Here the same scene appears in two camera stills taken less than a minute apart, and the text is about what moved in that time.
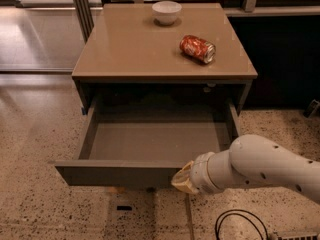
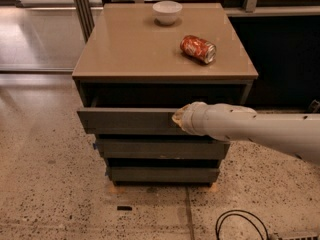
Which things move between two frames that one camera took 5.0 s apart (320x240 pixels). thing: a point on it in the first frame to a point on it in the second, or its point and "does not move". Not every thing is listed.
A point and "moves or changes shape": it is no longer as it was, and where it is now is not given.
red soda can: [199, 48] does not move
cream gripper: [199, 174] to [190, 119]
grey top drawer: [142, 142] moves or changes shape
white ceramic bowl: [166, 11] does not move
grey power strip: [296, 236] does not move
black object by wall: [312, 108] does not move
